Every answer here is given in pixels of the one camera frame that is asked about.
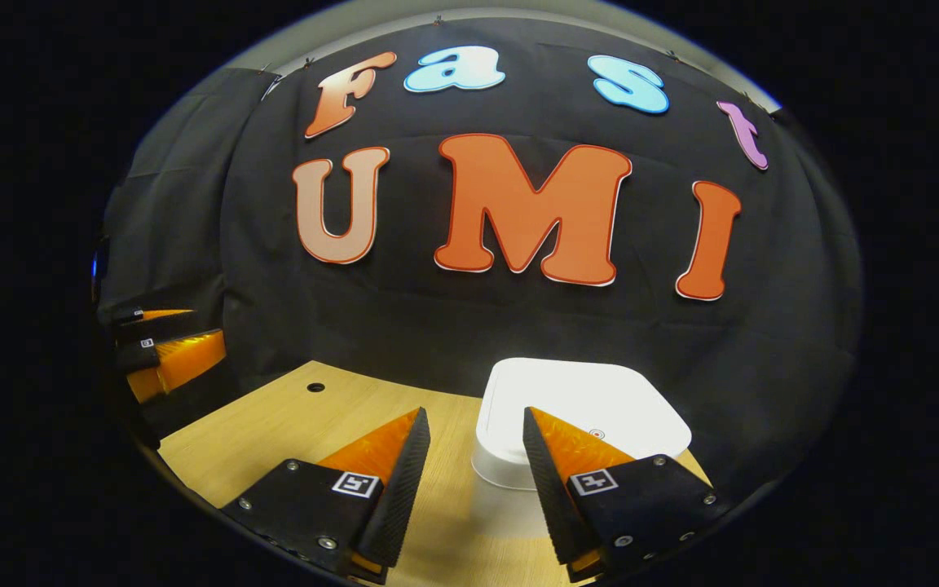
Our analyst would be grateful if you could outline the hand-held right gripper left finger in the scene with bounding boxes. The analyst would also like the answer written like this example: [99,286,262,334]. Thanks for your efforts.
[222,407,432,585]

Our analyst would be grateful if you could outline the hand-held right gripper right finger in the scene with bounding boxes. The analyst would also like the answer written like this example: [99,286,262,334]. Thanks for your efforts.
[522,405,731,584]

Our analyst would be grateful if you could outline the white desktop garbage bin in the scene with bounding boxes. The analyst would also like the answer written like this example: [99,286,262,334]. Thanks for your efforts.
[470,356,694,492]

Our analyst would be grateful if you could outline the wooden desktop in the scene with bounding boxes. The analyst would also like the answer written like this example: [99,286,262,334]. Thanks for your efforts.
[156,360,715,587]

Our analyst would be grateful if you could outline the black backdrop cloth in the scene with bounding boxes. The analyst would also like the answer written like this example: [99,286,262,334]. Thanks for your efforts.
[99,16,863,490]

